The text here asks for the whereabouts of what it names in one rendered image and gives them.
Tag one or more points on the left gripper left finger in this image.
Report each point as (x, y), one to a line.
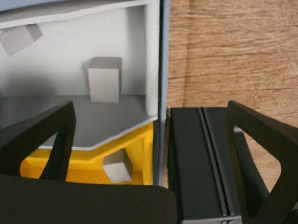
(21, 139)

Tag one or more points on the yellow open bin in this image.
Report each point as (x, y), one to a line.
(85, 165)

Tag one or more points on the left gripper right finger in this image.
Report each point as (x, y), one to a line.
(281, 141)

